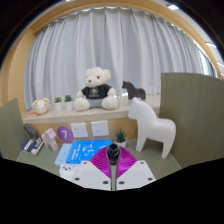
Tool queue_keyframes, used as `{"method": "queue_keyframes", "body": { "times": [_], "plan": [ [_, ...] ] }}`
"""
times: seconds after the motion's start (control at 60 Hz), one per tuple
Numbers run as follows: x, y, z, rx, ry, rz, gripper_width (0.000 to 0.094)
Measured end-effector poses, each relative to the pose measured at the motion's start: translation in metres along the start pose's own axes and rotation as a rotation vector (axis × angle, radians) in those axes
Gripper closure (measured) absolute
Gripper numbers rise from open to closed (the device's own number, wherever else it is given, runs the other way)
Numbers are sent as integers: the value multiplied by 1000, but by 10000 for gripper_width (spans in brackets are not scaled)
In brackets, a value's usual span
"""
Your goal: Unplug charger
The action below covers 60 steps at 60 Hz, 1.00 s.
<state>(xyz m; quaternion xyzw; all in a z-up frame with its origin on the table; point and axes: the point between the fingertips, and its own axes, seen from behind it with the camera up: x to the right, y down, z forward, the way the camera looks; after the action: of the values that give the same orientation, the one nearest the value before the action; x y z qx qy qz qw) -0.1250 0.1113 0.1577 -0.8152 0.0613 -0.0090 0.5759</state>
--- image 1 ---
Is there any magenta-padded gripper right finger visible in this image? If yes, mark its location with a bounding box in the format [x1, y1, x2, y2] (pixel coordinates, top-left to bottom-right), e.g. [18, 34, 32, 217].
[115, 145, 157, 192]

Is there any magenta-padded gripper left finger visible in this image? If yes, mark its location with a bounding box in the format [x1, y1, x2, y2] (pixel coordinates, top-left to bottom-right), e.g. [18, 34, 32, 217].
[70, 146, 112, 192]

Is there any bright blue book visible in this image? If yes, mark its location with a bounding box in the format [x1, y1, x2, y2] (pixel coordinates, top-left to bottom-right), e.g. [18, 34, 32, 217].
[65, 138, 113, 165]

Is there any light blue book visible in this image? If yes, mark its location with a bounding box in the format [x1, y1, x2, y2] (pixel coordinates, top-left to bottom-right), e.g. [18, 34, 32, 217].
[54, 143, 73, 167]

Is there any small potted plant white pot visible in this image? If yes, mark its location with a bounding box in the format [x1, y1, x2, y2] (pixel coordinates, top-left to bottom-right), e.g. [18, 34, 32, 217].
[53, 96, 63, 112]
[63, 94, 74, 112]
[114, 128, 128, 149]

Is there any purple round number disc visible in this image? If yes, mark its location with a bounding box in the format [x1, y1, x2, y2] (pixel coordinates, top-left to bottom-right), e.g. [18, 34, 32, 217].
[56, 125, 75, 144]

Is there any large white horse figurine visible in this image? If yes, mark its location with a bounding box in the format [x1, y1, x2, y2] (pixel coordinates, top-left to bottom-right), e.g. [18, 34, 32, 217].
[127, 97, 177, 159]

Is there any pink horse figurine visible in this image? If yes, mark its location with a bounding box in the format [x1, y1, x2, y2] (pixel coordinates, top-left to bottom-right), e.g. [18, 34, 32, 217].
[41, 128, 60, 152]

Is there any wooden window ledge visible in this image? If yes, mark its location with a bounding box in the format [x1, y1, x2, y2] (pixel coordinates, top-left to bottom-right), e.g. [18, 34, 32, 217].
[21, 94, 162, 126]

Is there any dark grey horse figurine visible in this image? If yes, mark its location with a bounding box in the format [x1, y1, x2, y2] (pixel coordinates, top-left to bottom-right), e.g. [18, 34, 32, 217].
[23, 122, 40, 143]

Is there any black horse figurine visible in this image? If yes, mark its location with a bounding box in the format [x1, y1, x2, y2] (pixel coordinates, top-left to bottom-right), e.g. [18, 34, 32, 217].
[121, 80, 147, 101]

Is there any cream teddy bear black shirt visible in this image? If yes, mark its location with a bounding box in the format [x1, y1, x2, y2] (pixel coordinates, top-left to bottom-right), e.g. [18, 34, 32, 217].
[72, 66, 119, 112]

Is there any green partition panel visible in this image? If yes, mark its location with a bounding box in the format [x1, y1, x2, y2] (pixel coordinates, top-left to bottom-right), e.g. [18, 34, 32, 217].
[159, 72, 224, 169]
[0, 97, 26, 162]

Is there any cream round plush toy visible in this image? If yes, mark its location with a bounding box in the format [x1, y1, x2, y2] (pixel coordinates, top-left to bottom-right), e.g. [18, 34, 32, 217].
[31, 97, 51, 116]

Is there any grey curtain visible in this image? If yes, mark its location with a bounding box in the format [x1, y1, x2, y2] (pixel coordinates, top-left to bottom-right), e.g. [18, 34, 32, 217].
[23, 7, 214, 111]

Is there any white wall socket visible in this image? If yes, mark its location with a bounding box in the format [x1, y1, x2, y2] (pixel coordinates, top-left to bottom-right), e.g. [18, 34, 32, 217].
[90, 120, 110, 138]
[69, 122, 90, 139]

